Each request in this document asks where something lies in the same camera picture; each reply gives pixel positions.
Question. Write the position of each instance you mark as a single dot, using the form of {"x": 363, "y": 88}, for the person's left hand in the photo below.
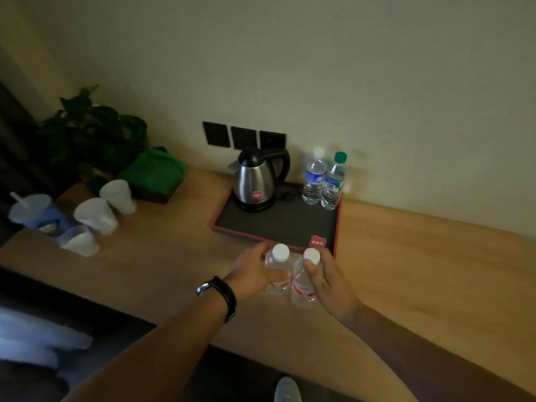
{"x": 248, "y": 274}

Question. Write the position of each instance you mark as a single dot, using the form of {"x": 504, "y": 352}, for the person's right hand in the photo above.
{"x": 335, "y": 288}

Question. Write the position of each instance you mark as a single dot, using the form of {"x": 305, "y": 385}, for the person's right thumb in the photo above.
{"x": 313, "y": 277}

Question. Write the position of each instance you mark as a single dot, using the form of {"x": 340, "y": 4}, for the person's left thumb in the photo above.
{"x": 278, "y": 276}

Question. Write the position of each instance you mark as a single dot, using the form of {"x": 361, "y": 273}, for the red label water bottle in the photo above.
{"x": 305, "y": 284}
{"x": 279, "y": 270}

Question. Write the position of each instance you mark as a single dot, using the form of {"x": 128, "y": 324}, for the person's left forearm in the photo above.
{"x": 163, "y": 351}

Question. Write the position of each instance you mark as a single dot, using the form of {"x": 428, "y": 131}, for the person's right forearm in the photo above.
{"x": 435, "y": 355}

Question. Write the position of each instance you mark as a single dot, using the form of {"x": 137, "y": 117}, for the small red sachet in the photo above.
{"x": 317, "y": 241}

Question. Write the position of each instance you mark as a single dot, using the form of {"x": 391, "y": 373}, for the black tray with red rim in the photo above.
{"x": 284, "y": 219}

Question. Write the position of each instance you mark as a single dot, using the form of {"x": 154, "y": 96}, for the black wristwatch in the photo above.
{"x": 221, "y": 295}

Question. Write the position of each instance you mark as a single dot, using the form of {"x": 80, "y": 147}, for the green cap water bottle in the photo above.
{"x": 333, "y": 184}

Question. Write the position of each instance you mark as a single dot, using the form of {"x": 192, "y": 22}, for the stainless steel electric kettle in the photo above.
{"x": 257, "y": 179}

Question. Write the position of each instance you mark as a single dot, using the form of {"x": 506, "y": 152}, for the white cap water bottle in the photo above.
{"x": 314, "y": 177}

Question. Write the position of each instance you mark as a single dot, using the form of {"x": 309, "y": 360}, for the person's white shoe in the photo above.
{"x": 287, "y": 390}

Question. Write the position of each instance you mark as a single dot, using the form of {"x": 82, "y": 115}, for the green tissue box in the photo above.
{"x": 155, "y": 173}

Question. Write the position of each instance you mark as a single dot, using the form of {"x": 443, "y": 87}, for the white plastic cup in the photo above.
{"x": 118, "y": 196}
{"x": 96, "y": 215}
{"x": 79, "y": 241}

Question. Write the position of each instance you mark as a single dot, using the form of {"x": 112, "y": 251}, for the green potted plant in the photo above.
{"x": 90, "y": 133}

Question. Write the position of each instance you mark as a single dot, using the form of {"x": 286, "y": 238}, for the blue drink cup with straw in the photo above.
{"x": 37, "y": 215}

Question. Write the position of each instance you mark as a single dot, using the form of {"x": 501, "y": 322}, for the black wall socket panel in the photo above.
{"x": 243, "y": 138}
{"x": 272, "y": 140}
{"x": 216, "y": 134}

